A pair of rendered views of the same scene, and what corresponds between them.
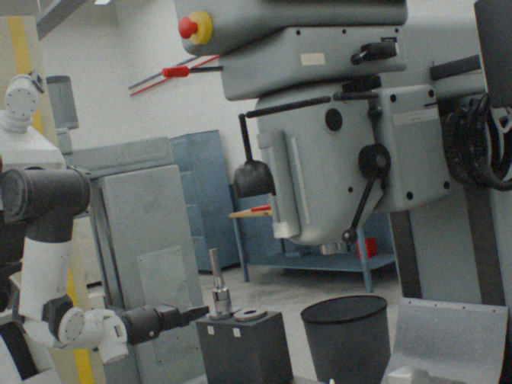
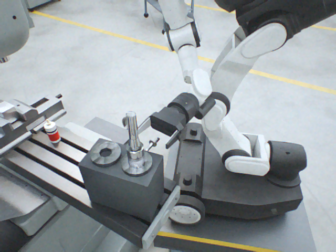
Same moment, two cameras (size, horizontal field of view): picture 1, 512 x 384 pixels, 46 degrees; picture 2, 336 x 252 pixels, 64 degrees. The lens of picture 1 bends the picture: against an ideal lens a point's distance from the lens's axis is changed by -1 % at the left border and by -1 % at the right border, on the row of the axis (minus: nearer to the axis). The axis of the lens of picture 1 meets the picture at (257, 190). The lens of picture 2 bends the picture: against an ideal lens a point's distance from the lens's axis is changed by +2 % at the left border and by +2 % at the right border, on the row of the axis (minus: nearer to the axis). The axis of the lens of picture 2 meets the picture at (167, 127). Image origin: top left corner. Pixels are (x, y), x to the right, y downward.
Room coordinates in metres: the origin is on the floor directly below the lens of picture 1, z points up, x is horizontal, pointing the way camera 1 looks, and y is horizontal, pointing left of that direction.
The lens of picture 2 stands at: (2.15, 0.04, 1.68)
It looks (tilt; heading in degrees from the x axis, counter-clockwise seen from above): 42 degrees down; 157
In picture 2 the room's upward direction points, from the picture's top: straight up
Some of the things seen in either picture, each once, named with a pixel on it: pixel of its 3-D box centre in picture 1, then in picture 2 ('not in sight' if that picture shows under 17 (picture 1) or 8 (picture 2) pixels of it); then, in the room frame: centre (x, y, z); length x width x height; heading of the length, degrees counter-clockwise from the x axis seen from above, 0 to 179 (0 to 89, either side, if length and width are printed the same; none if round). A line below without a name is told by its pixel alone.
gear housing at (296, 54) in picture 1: (314, 62); not in sight; (1.30, -0.17, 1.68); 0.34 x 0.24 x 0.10; 127
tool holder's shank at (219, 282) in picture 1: (216, 269); (133, 130); (1.67, 0.15, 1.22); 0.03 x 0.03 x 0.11
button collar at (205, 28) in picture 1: (199, 27); not in sight; (1.14, 0.05, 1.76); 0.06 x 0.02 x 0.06; 37
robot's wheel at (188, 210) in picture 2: not in sight; (184, 210); (1.55, 0.39, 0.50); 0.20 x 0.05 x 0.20; 58
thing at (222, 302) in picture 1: (222, 301); (135, 155); (1.67, 0.15, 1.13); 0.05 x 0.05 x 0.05
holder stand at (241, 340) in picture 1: (243, 347); (124, 177); (1.64, 0.11, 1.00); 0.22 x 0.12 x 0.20; 47
